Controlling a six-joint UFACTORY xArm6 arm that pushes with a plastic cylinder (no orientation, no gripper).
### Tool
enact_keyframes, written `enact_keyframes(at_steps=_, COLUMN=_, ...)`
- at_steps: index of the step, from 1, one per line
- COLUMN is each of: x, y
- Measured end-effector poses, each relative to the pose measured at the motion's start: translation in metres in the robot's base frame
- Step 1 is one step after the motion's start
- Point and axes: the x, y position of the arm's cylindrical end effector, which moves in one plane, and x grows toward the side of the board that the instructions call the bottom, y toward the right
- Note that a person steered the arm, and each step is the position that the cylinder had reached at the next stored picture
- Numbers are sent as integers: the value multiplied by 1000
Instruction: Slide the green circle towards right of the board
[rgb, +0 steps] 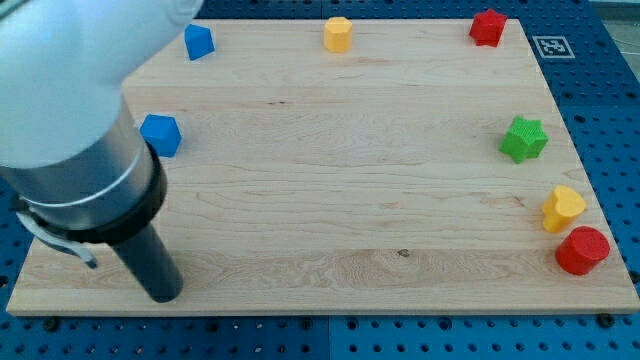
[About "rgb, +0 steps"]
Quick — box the red cylinder block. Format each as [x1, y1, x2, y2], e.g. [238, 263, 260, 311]
[555, 226, 611, 276]

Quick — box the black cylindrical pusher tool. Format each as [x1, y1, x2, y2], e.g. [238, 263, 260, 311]
[67, 144, 183, 303]

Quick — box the white fiducial marker tag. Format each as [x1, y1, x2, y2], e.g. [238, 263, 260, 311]
[532, 35, 575, 59]

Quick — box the blue block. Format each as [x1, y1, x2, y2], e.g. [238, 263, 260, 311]
[140, 114, 182, 157]
[184, 24, 215, 61]

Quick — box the light wooden board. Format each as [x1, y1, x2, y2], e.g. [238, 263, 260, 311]
[7, 18, 639, 317]

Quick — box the yellow hexagon block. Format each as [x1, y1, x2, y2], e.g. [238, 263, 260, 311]
[323, 17, 353, 53]

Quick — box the green star block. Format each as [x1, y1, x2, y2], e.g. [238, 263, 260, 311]
[499, 116, 549, 164]

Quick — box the yellow heart block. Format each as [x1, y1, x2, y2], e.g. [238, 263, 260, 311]
[541, 185, 587, 233]

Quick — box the red star block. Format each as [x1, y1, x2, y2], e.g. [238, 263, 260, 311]
[469, 8, 508, 47]

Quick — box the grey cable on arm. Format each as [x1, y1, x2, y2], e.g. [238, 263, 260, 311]
[15, 210, 99, 270]

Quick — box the blue block at left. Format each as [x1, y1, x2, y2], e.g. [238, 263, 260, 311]
[140, 114, 182, 157]

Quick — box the blue block at top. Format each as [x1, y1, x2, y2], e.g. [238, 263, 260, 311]
[184, 24, 215, 61]

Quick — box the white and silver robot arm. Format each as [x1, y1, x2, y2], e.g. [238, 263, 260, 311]
[1, 0, 202, 230]

